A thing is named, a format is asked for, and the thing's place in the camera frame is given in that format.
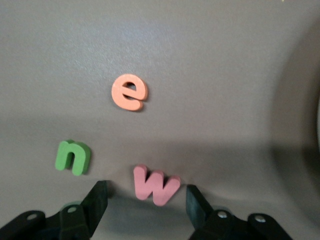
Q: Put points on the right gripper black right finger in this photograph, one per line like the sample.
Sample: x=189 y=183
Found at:
x=197 y=207

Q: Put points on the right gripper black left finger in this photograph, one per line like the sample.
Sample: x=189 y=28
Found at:
x=95 y=200

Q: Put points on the pink foam letter w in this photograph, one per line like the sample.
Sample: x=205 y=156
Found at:
x=142 y=185

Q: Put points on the green foam letter n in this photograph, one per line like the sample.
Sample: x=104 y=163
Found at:
x=62 y=155

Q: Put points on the orange foam letter e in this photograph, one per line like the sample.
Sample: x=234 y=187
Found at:
x=117 y=97

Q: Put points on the beige round plate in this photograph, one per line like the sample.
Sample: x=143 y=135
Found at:
x=319 y=125

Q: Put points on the brown table cover sheet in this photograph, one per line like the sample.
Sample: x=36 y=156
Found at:
x=160 y=37

